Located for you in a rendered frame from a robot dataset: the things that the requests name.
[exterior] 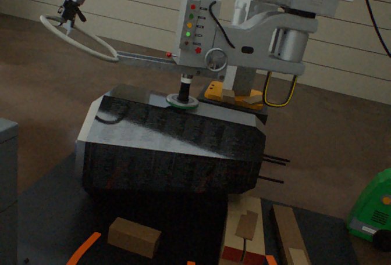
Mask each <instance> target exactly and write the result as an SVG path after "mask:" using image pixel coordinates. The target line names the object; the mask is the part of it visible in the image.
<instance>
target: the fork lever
mask: <svg viewBox="0 0 391 265"><path fill-rule="evenodd" d="M117 54H119V55H117V58H119V62H117V63H118V64H123V65H130V66H137V67H145V68H149V69H156V70H163V71H170V72H175V73H182V74H189V75H194V76H201V77H208V78H215V79H216V80H217V76H218V72H212V71H209V70H207V69H201V68H196V67H188V66H179V65H178V64H176V62H175V61H174V60H169V59H162V58H155V57H151V56H144V55H137V54H133V53H126V52H120V51H117ZM219 78H220V80H224V75H220V76H219Z"/></svg>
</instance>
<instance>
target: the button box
mask: <svg viewBox="0 0 391 265"><path fill-rule="evenodd" d="M200 2H201V1H199V0H186V5H185V10H184V16H183V23H182V29H181V33H180V40H179V49H185V50H190V51H192V47H193V41H194V35H195V31H196V25H197V19H198V13H199V8H200ZM192 3H194V4H195V5H196V9H195V10H191V9H190V5H191V4H192ZM190 13H193V14H194V19H192V20H190V19H189V17H188V16H189V14H190ZM188 22H191V23H192V24H193V26H192V28H187V23H188ZM186 31H190V32H191V36H190V37H186V35H185V33H186ZM184 40H189V41H190V43H189V46H185V45H184Z"/></svg>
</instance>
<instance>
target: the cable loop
mask: <svg viewBox="0 0 391 265"><path fill-rule="evenodd" d="M271 74H272V72H271V71H268V72H267V75H266V79H265V84H264V88H263V92H262V101H263V103H264V104H265V105H267V106H271V107H276V108H280V107H284V106H286V105H287V104H288V103H289V102H290V100H291V98H292V95H293V92H294V88H295V86H296V82H297V78H298V75H294V76H293V81H292V84H291V87H290V90H289V93H288V96H287V98H286V100H285V101H284V102H283V103H271V102H268V101H267V99H266V93H267V89H268V85H269V81H270V78H271Z"/></svg>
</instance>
